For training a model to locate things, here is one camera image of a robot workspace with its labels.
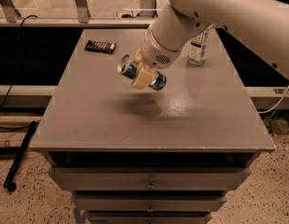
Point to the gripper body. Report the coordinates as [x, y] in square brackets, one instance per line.
[154, 54]

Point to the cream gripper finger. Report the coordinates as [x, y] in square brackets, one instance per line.
[143, 80]

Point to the blue silver redbull can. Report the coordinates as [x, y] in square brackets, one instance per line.
[127, 67]

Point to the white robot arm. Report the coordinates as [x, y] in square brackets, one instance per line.
[260, 25]

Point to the dark snack bar wrapper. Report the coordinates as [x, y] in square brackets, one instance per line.
[100, 46]

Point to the clear plastic water bottle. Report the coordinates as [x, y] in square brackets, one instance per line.
[198, 46]

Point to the grey drawer cabinet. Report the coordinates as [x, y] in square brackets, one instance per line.
[203, 118]

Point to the top grey drawer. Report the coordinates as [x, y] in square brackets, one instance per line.
[138, 179]

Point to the grey drawer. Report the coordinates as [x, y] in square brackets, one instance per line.
[149, 202]
[138, 179]
[146, 218]

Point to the black rod on floor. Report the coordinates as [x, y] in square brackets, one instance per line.
[9, 184]

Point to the metal bracket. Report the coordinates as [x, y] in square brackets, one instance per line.
[10, 12]
[82, 11]

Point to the metal rail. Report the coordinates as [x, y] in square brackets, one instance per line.
[92, 23]

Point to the left metal bracket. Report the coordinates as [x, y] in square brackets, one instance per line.
[10, 12]

